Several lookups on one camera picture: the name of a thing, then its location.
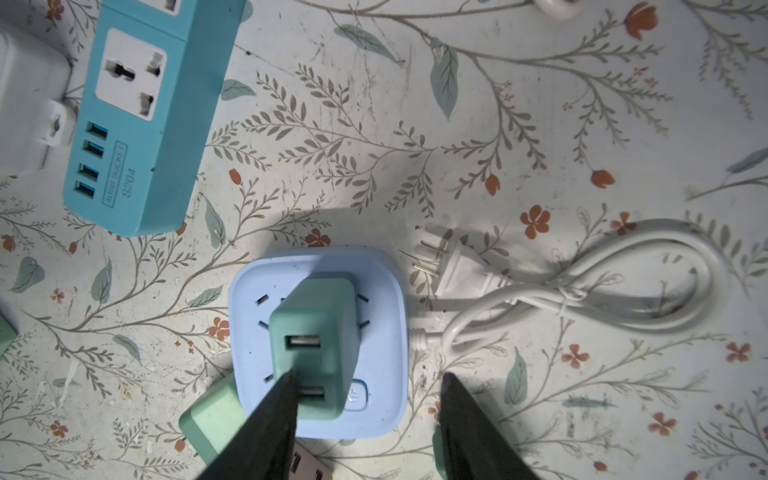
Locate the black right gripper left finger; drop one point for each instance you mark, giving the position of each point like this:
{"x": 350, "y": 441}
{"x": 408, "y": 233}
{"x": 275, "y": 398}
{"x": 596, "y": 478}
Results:
{"x": 263, "y": 447}

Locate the white multicolour power strip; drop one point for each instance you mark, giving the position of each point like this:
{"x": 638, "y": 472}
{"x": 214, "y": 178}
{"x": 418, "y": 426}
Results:
{"x": 34, "y": 118}

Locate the pink charger plug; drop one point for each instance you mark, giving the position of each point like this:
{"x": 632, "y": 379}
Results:
{"x": 305, "y": 466}

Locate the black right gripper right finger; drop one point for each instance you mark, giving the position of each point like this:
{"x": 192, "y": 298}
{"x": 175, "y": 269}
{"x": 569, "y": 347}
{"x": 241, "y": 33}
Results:
{"x": 472, "y": 447}

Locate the teal charger plug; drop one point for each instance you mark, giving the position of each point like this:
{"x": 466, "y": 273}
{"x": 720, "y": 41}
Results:
{"x": 315, "y": 335}

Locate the teal power strip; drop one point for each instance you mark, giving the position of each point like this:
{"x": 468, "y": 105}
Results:
{"x": 153, "y": 81}

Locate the green charger plug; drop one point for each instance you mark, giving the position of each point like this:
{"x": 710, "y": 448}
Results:
{"x": 8, "y": 334}
{"x": 213, "y": 420}
{"x": 439, "y": 456}

